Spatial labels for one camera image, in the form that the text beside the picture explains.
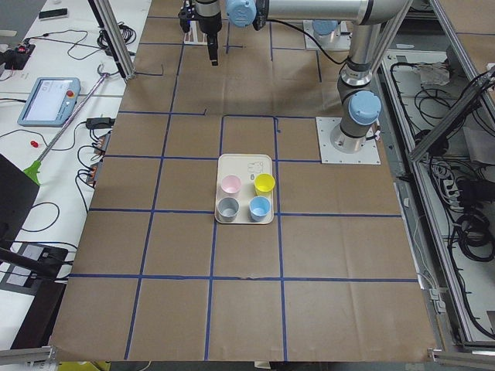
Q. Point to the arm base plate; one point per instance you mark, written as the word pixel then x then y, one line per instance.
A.
pixel 336 148
pixel 339 41

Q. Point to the grey plastic cup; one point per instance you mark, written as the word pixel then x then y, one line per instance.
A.
pixel 227 209

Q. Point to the black monitor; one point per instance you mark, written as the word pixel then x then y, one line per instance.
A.
pixel 18 194

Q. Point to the pink plastic cup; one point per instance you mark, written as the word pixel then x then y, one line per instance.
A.
pixel 231 185

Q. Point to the yellow plastic cup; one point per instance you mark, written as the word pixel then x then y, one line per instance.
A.
pixel 264 184

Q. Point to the green handled grabber stick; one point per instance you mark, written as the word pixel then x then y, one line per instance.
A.
pixel 33 170

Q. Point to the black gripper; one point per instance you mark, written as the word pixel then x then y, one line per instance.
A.
pixel 209 22

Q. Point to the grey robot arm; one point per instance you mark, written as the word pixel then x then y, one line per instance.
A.
pixel 375 23
pixel 322 29

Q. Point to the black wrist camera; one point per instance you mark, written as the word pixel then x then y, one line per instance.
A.
pixel 187 14

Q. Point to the white wire cup rack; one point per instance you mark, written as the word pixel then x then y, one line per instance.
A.
pixel 195 36

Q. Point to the aluminium frame post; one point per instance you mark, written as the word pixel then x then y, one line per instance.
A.
pixel 108 24

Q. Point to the cream plastic tray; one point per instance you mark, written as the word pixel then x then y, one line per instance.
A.
pixel 246 167

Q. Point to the black power adapter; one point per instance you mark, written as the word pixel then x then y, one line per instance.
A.
pixel 99 123

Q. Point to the blue teach pendant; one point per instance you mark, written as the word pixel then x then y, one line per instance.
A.
pixel 50 102

